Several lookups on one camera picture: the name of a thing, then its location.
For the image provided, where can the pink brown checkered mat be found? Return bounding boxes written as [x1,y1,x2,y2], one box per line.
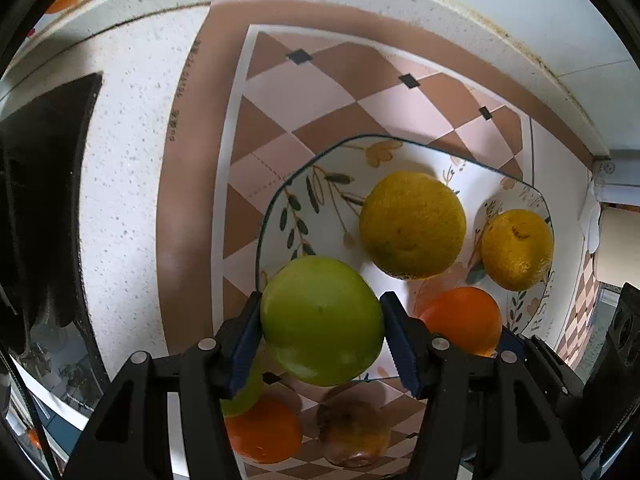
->
[156,0,603,480]

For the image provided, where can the black gas stove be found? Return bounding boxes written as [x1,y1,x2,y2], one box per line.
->
[0,72,108,413]

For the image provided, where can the floral ceramic plate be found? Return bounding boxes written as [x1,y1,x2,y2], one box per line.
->
[255,134,556,381]

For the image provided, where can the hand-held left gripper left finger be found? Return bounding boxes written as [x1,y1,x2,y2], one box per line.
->
[62,291,264,480]

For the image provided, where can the large green apple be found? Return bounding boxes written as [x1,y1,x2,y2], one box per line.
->
[260,256,386,387]

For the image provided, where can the large yellow orange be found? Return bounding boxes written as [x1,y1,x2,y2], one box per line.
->
[359,171,467,281]

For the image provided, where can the small green apple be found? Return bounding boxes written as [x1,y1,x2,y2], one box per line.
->
[220,360,265,417]

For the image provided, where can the small yellow lemon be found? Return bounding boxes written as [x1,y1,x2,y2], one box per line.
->
[481,209,555,292]

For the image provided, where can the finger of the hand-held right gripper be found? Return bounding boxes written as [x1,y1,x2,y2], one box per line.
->
[497,327,587,461]

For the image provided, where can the bright orange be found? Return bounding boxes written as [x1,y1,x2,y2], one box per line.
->
[224,399,304,464]
[419,287,502,357]

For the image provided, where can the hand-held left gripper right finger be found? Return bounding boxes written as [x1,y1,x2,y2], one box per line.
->
[379,291,584,480]

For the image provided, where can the white cloth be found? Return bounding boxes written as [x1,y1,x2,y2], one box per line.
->
[577,175,602,256]

